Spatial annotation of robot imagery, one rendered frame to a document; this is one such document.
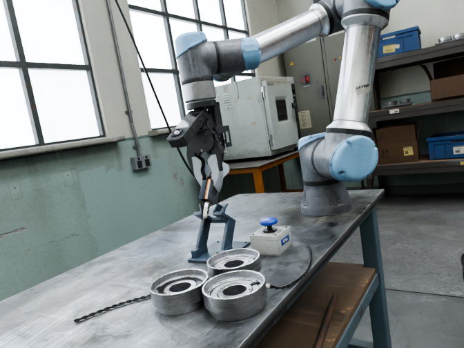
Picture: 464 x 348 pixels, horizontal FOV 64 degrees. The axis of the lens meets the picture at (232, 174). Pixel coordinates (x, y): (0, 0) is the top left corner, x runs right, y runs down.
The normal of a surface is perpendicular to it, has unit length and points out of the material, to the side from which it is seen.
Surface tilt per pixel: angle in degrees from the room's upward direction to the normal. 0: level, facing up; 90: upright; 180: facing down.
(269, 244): 90
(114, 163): 90
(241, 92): 90
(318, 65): 90
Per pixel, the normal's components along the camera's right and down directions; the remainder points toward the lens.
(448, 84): -0.60, 0.07
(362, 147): 0.23, 0.22
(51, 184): 0.82, -0.06
